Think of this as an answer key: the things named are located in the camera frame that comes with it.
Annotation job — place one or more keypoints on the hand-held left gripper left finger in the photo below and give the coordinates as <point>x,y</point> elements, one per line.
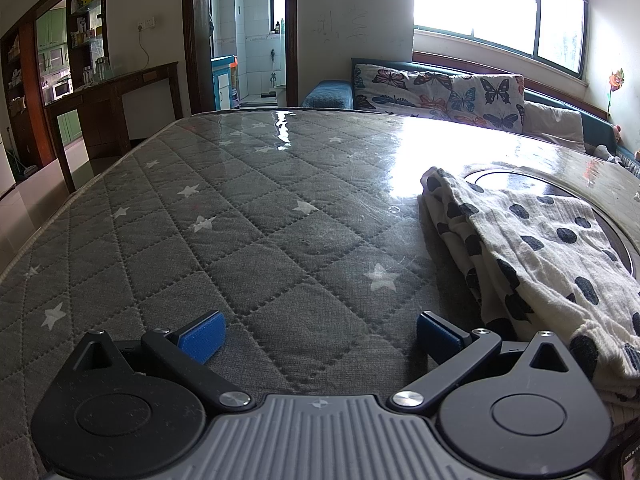
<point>202,336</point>

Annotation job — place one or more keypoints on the window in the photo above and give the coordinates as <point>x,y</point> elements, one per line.
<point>500,5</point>

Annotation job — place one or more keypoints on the dark bottles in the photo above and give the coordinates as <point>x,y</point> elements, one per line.
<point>279,27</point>

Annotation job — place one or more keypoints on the glass jars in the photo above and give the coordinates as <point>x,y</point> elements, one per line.
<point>100,69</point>

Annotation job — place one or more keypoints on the dark wooden desk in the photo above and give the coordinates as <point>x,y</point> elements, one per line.
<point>100,105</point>

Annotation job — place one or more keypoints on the blue padded stool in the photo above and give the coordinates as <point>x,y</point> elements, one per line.
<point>327,94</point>

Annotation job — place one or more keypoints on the dark wooden shelf cabinet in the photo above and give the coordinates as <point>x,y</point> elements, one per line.
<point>30,60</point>

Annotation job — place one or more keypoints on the white cushion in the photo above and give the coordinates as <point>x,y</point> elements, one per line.
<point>555,122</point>

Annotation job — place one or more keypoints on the dark wooden door frame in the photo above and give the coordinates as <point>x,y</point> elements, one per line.
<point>194,35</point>

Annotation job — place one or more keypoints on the teal sofa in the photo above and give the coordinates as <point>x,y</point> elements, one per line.
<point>595,126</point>

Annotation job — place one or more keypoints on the grey quilted star mat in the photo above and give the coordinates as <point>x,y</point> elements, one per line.
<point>240,240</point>

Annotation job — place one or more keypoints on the broom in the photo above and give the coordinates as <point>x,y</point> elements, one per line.
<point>22,162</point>

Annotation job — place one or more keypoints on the white black-dotted garment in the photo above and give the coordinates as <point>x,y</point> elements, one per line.
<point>540,240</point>

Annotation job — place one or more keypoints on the white fridge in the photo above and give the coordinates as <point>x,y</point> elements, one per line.
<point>5,165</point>

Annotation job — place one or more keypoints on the white microwave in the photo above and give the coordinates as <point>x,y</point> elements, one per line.
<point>61,89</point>

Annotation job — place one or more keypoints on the pink toy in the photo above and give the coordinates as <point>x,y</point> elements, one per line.
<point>618,134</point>

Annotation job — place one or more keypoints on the butterfly print cushion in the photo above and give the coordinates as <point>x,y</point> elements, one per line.
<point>425,90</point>

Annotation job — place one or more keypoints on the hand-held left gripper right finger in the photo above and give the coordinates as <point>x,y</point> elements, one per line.
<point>439,334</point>

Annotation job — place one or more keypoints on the dark round turntable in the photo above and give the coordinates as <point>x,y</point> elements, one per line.
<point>500,180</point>

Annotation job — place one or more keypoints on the white wall socket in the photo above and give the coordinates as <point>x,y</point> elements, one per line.
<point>147,23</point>

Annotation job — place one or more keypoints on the grey soft toy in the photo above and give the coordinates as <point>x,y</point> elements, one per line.
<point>606,152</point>

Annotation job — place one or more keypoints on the colourful pinwheel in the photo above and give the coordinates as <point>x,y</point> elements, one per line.
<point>616,81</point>

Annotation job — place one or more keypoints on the blue bathroom cabinet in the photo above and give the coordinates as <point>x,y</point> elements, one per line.
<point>225,82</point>

